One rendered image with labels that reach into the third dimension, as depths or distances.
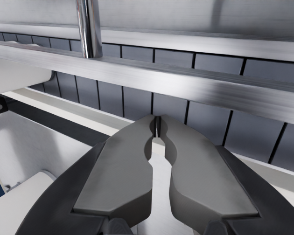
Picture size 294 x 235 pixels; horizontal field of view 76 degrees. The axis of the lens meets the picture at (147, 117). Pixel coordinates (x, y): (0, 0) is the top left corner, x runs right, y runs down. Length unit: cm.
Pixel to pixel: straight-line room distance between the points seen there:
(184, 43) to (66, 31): 15
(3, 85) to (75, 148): 14
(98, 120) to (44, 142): 22
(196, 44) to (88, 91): 15
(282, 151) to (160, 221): 28
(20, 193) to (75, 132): 17
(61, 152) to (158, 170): 18
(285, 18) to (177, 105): 11
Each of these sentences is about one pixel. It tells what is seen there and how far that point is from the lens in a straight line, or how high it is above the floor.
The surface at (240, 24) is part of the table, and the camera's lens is 21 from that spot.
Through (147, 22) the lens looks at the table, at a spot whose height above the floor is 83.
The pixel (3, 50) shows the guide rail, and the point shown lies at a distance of 20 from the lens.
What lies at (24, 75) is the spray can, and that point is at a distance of 28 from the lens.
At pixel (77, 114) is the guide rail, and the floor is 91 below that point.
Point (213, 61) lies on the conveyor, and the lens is 17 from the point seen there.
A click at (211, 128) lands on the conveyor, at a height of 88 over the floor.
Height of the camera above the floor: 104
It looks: 50 degrees down
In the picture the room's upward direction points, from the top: 127 degrees counter-clockwise
